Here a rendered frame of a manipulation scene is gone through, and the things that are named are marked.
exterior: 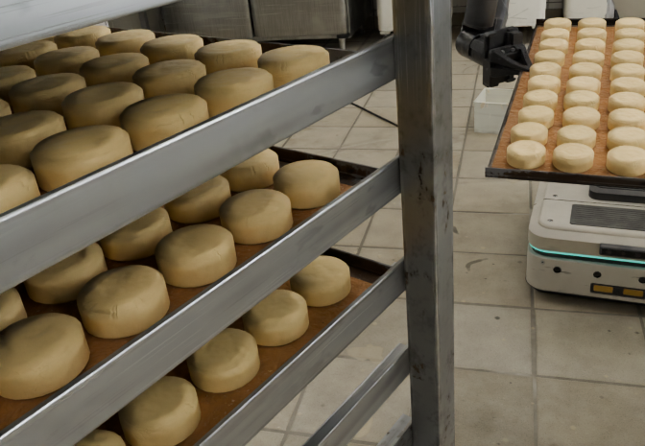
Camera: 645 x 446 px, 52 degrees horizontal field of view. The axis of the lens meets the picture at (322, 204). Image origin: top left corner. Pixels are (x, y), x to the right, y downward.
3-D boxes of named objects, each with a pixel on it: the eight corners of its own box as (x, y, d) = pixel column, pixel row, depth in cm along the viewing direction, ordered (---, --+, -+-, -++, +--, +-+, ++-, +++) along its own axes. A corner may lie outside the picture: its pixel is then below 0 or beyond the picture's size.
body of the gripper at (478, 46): (489, 35, 117) (466, 25, 123) (488, 89, 123) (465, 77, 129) (520, 27, 119) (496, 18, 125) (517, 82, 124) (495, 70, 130)
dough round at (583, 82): (607, 94, 103) (608, 82, 102) (580, 103, 102) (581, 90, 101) (585, 84, 107) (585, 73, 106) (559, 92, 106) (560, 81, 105)
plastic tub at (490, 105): (543, 121, 335) (545, 90, 327) (535, 137, 317) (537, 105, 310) (484, 117, 348) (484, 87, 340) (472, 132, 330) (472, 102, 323)
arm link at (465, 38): (474, 54, 134) (450, 55, 132) (481, 19, 131) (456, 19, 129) (493, 63, 128) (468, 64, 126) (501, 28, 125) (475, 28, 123)
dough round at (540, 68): (566, 76, 111) (567, 64, 110) (550, 86, 108) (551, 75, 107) (539, 70, 114) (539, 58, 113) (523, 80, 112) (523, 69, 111)
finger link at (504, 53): (514, 61, 112) (484, 47, 120) (513, 101, 116) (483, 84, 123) (549, 53, 114) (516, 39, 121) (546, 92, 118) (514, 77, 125)
